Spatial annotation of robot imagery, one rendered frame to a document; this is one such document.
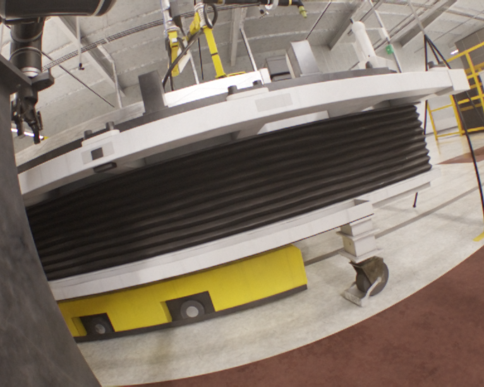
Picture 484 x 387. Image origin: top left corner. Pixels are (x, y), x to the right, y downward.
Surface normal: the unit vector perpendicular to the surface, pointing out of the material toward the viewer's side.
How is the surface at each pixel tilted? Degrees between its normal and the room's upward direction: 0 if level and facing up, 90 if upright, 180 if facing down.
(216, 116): 90
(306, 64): 90
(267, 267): 90
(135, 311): 90
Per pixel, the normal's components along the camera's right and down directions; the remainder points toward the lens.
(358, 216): 0.10, 0.04
